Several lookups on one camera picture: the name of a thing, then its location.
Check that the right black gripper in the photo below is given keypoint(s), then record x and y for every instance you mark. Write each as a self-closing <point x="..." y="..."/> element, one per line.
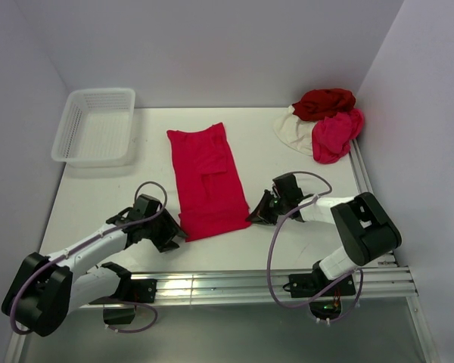
<point x="264" y="216"/>

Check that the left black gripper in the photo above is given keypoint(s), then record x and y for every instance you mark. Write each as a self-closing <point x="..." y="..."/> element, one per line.
<point x="170" y="229"/>

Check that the bright red t-shirt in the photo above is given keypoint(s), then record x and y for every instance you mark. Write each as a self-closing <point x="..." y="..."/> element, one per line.
<point x="210" y="192"/>

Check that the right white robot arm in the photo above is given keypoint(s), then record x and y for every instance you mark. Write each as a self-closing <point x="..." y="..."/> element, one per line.
<point x="365" y="230"/>

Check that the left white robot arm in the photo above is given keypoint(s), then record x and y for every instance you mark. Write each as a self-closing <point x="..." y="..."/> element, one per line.
<point x="46" y="289"/>

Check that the white t-shirt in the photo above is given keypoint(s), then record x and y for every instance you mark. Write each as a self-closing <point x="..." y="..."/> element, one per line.
<point x="295" y="133"/>

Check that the pink t-shirt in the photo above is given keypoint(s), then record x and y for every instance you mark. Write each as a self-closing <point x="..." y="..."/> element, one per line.
<point x="331" y="136"/>

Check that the dark red t-shirt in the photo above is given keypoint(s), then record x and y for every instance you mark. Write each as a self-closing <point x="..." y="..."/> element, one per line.
<point x="320" y="103"/>

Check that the white plastic mesh basket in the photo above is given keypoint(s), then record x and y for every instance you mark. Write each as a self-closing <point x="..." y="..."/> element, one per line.
<point x="95" y="128"/>

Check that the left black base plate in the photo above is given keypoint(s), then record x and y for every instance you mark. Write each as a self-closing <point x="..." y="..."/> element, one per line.
<point x="141" y="291"/>

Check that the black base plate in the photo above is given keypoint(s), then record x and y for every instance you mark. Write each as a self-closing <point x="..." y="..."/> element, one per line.
<point x="308" y="285"/>
<point x="141" y="291"/>

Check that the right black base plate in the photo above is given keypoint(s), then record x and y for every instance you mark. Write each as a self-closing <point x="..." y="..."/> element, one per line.
<point x="308" y="285"/>

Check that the aluminium mounting rail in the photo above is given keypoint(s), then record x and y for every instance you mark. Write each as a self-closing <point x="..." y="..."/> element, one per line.
<point x="234" y="287"/>

